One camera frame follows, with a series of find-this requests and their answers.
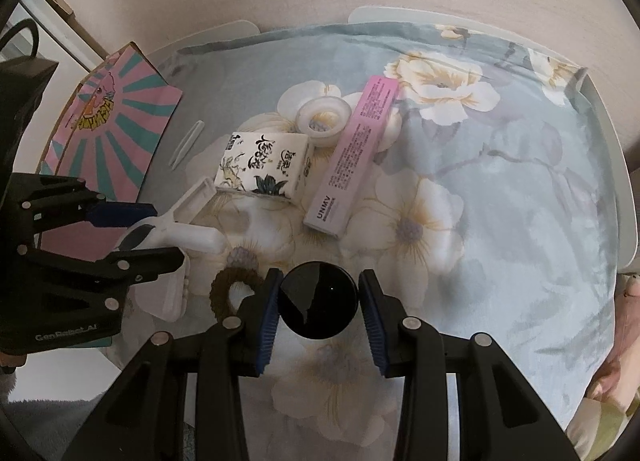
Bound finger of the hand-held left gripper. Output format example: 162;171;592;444
20;186;158;234
17;247;185;312

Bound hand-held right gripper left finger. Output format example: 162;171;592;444
60;268;285;461

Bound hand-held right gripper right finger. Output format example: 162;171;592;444
357;268;573;461

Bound white square case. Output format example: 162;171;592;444
135;261;191;322

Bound large white hair clip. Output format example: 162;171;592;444
117;178;226;262

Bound black round compact mirror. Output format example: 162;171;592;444
277;261;360;340

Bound brown fluffy hair tie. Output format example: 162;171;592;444
210;266;266;317

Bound white tweezers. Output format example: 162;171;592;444
170;121;206;166

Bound pink striped cardboard box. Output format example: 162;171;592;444
37;41;183;254

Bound printed tissue pack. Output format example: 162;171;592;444
215;132;311;202

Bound long pink box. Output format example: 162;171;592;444
303;76;401;237

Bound white tape roll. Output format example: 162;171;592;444
295;96;353;146

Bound blue floral cloth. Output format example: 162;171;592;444
100;21;628;461

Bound white wardrobe door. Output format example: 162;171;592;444
20;0;108;72

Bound green floral blanket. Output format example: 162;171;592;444
567;398;640;461

